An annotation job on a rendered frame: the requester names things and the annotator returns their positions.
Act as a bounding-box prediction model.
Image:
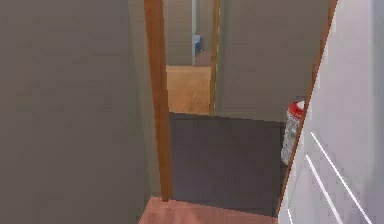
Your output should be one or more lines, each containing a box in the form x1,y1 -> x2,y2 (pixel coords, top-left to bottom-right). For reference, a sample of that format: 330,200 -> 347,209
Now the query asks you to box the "white room door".
277,0 -> 384,224

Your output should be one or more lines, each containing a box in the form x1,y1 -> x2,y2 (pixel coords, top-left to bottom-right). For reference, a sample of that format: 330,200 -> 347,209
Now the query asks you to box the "blue seat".
194,34 -> 203,54

